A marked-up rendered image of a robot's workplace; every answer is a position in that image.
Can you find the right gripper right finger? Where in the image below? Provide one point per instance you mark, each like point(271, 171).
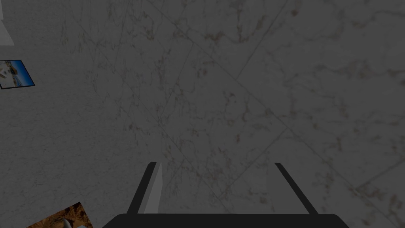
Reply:
point(294, 190)

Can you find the brown framed wall picture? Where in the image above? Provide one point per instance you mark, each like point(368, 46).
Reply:
point(65, 218)

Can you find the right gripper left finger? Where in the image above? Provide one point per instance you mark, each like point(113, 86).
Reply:
point(148, 190)

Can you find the blue framed wall picture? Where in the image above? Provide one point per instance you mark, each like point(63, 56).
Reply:
point(14, 73)

